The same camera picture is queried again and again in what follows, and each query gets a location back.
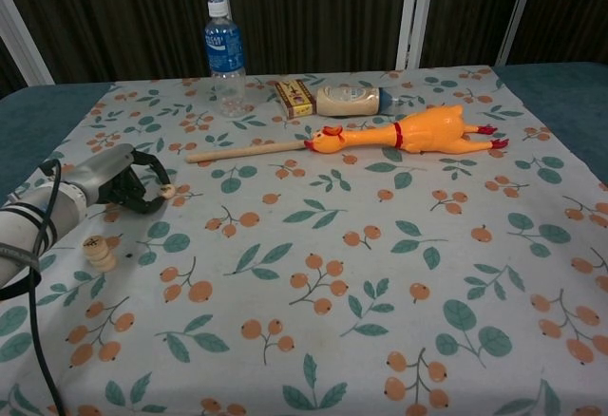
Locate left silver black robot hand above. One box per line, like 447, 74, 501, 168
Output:
61, 143, 176, 216

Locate wooden stick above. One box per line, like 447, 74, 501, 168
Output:
185, 139, 310, 164

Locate clear bottle with blue label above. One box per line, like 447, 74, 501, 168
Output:
203, 0, 247, 118

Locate small yellow red box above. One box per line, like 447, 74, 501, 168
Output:
274, 78, 318, 119

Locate floral print tablecloth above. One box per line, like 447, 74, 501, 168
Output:
0, 65, 608, 416

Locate beige squeeze sauce bottle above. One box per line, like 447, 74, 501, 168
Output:
314, 84, 405, 118

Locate yellow rubber chicken toy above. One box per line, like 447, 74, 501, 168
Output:
303, 104, 510, 156

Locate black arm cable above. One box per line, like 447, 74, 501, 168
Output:
0, 158, 66, 416

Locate dark folding screen white frame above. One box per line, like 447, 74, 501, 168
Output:
0, 0, 608, 99

